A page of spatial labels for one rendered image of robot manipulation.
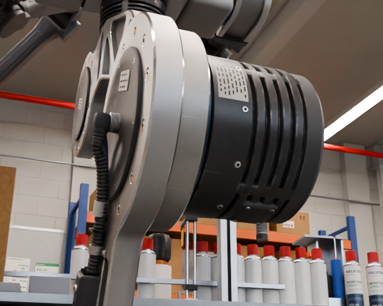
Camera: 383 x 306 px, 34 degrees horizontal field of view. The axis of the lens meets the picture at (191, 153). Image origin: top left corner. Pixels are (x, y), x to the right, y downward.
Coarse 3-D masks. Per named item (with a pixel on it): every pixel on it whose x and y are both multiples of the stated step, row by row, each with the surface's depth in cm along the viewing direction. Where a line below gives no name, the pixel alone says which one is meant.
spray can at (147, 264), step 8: (144, 240) 186; (152, 240) 187; (144, 248) 185; (152, 248) 186; (144, 256) 183; (152, 256) 184; (144, 264) 182; (152, 264) 183; (144, 272) 182; (152, 272) 182; (144, 288) 180; (152, 288) 180; (144, 296) 179; (152, 296) 180
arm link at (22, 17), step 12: (0, 12) 138; (12, 12) 139; (24, 12) 145; (36, 12) 154; (48, 12) 161; (60, 12) 168; (72, 12) 173; (0, 24) 138; (12, 24) 141; (24, 24) 147; (60, 24) 177; (0, 36) 141
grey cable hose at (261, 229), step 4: (260, 224) 185; (264, 224) 185; (260, 228) 185; (264, 228) 185; (260, 232) 184; (264, 232) 184; (256, 236) 185; (260, 236) 183; (264, 236) 183; (260, 240) 185; (264, 240) 185
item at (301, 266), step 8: (296, 248) 196; (304, 248) 196; (296, 256) 196; (304, 256) 195; (296, 264) 193; (304, 264) 193; (296, 272) 193; (304, 272) 192; (296, 280) 192; (304, 280) 191; (296, 288) 191; (304, 288) 190; (296, 296) 190; (304, 296) 189; (304, 304) 188
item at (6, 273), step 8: (8, 272) 171; (16, 272) 172; (24, 272) 172; (32, 272) 173; (144, 280) 179; (152, 280) 179; (160, 280) 180; (168, 280) 180; (176, 280) 181; (184, 280) 181; (192, 280) 182; (200, 280) 182; (208, 280) 183; (264, 288) 186; (272, 288) 186; (280, 288) 186
